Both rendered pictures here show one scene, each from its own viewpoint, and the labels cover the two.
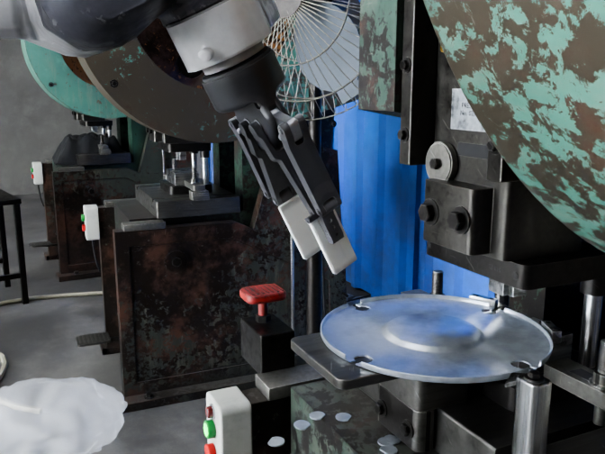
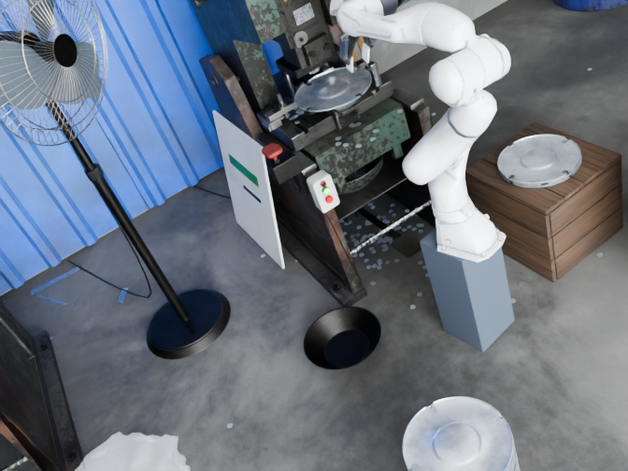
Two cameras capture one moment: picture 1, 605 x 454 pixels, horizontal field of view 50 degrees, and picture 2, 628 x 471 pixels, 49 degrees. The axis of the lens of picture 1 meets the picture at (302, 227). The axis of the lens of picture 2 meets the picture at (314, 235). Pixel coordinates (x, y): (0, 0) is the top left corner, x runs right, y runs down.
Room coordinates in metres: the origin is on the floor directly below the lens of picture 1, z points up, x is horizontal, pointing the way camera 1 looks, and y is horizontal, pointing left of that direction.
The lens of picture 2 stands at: (0.70, 2.09, 1.94)
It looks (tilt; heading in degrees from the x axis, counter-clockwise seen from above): 38 degrees down; 279
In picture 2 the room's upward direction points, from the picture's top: 22 degrees counter-clockwise
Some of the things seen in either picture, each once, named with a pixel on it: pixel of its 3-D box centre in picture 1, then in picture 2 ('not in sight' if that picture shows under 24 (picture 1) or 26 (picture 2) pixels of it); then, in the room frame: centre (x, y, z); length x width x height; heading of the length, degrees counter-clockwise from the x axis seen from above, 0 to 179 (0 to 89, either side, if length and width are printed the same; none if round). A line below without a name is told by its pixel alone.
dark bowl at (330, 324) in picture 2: not in sight; (344, 342); (1.03, 0.34, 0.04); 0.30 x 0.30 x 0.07
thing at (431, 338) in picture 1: (432, 331); (333, 88); (0.80, -0.17, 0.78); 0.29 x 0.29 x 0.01
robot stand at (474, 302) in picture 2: not in sight; (469, 282); (0.53, 0.41, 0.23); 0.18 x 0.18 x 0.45; 36
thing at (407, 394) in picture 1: (399, 386); (345, 107); (0.77, -0.12, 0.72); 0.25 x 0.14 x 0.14; 115
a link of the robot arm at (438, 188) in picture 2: not in sight; (450, 162); (0.50, 0.38, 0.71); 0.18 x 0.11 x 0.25; 37
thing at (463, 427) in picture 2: not in sight; (456, 443); (0.72, 1.05, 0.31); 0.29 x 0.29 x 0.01
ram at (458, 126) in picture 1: (496, 131); (300, 19); (0.83, -0.24, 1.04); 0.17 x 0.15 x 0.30; 115
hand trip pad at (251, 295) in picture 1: (263, 310); (274, 157); (1.05, 0.07, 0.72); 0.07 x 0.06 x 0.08; 115
